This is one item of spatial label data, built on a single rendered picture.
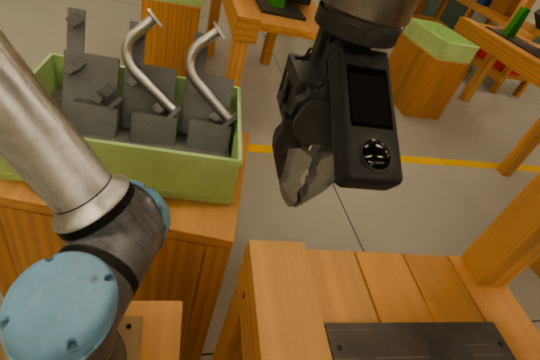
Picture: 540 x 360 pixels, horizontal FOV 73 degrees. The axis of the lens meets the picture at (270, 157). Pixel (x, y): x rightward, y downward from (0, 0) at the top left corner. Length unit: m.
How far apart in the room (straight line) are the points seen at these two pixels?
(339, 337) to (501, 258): 0.47
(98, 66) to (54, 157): 0.73
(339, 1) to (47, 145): 0.37
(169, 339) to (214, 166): 0.43
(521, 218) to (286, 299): 0.58
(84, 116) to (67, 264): 0.73
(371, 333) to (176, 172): 0.60
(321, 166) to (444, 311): 0.69
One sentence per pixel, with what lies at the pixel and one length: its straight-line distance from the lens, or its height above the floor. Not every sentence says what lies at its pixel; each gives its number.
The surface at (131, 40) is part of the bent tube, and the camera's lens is 1.14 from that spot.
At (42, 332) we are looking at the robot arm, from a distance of 0.48.
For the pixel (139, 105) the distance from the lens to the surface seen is 1.20.
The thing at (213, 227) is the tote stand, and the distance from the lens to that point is 1.02.
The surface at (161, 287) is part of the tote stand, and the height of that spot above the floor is 0.51.
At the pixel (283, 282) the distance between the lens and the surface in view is 0.82.
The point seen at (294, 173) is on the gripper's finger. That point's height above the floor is 1.34.
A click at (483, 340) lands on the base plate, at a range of 1.00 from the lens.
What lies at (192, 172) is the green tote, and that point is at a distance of 1.00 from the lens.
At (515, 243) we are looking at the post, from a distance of 1.05.
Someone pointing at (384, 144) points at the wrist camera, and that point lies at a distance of 0.28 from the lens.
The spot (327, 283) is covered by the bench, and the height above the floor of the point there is 0.88.
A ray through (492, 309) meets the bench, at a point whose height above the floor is 0.88.
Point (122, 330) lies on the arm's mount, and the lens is 0.71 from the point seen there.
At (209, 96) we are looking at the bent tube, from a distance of 1.13.
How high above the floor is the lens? 1.56
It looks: 37 degrees down
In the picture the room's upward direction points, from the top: 17 degrees clockwise
